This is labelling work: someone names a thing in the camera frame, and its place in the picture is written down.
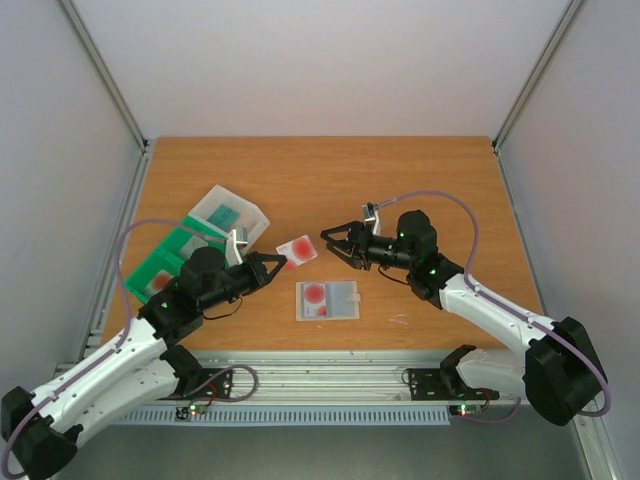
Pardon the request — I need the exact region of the aluminium front rail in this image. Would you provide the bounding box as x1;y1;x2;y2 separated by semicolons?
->
44;349;596;406

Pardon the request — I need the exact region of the left small circuit board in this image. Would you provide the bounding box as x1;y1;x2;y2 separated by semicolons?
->
174;404;207;421

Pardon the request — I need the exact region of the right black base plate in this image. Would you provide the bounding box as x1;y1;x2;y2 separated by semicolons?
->
401;368;500;401

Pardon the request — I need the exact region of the translucent white plastic box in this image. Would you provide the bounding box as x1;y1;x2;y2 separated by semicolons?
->
189;185;270;249

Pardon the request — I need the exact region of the teal card in box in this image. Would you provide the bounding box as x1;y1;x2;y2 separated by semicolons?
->
207;204;239;230

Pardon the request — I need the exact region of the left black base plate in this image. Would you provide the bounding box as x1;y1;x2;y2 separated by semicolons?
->
168;368;233;401

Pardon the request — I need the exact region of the small circuit board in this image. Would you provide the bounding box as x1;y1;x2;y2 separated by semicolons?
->
449;403;486;417
174;404;207;421

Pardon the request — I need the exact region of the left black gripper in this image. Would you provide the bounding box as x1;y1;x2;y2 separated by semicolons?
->
201;251;287;312

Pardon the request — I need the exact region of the red dot card in tray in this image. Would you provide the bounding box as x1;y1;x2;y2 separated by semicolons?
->
143;270;173;298

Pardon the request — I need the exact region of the right small circuit board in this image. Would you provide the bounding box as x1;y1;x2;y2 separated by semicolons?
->
449;403;486;417

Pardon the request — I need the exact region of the grey slotted cable duct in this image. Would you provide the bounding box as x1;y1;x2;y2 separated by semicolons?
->
116;405;450;428

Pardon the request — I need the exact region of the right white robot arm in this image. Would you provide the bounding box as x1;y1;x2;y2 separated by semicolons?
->
321;210;611;426

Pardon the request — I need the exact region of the aluminium corner post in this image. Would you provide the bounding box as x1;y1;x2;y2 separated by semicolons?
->
56;0;148;152
491;0;587;156

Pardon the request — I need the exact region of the right aluminium corner post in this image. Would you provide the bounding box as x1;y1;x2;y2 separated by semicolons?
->
491;0;587;156

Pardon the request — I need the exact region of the beige card holder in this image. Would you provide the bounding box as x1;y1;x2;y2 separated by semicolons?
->
295;281;361;321

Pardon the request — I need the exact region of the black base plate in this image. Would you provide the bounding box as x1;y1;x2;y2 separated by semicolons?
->
168;368;233;401
401;368;500;401

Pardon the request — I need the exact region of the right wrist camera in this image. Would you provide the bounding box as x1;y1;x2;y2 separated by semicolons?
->
362;202;381;235

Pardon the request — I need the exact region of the left aluminium corner post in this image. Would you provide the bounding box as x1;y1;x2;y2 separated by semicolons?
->
56;0;148;152

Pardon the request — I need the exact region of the green plastic tray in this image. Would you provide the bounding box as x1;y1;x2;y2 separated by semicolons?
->
125;215;227;303

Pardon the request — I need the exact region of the white red dot card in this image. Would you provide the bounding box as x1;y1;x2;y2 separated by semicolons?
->
276;235;318;270

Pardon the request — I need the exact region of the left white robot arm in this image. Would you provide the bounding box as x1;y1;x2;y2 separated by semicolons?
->
1;247;287;479

